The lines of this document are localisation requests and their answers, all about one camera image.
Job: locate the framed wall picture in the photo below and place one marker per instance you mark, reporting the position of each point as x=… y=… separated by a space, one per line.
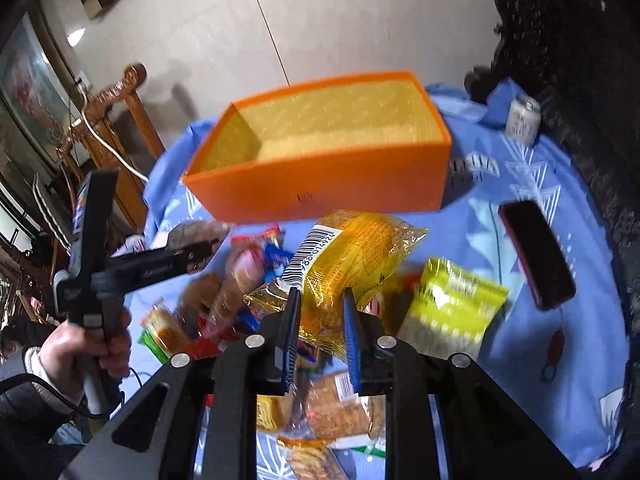
x=33 y=92

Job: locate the lime green snack packet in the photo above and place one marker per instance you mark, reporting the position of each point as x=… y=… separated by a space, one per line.
x=451 y=310

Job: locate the small cake packet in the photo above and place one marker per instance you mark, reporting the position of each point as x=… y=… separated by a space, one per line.
x=162 y=332

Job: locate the blue snack packet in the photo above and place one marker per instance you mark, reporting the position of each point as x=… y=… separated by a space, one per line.
x=276 y=260

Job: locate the red keychain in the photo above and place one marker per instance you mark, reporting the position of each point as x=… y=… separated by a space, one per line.
x=553 y=356

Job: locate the orange storage box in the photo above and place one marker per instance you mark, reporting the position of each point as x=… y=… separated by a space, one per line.
x=368 y=142

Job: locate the blue patterned tablecloth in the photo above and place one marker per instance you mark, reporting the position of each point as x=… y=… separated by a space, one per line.
x=580 y=410

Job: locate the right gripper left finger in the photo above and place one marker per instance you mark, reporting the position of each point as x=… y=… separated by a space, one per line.
x=262 y=363

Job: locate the dark carved wooden sofa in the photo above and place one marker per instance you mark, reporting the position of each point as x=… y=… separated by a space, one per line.
x=580 y=59

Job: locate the carved wooden chair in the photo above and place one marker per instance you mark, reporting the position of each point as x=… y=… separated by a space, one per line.
x=95 y=132

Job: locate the brown snack packet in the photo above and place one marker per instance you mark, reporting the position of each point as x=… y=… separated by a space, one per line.
x=212 y=232

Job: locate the dark red smartphone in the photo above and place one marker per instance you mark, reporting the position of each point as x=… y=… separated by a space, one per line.
x=540 y=254

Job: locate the biscuit packet clear wrapper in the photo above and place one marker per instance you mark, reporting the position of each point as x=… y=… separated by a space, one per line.
x=335 y=411

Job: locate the white drink can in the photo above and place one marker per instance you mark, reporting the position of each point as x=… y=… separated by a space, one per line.
x=524 y=120

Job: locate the pink sausage snack packet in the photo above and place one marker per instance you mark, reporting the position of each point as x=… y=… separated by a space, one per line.
x=243 y=273

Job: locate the orange cracker packet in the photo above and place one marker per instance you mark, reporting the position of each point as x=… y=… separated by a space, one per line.
x=311 y=459

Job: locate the large yellow snack bag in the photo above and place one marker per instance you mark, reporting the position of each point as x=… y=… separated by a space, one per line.
x=345 y=249

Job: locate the person left hand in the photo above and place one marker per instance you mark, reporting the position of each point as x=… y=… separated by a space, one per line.
x=57 y=361

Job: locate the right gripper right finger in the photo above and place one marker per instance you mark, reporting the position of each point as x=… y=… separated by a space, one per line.
x=382 y=365

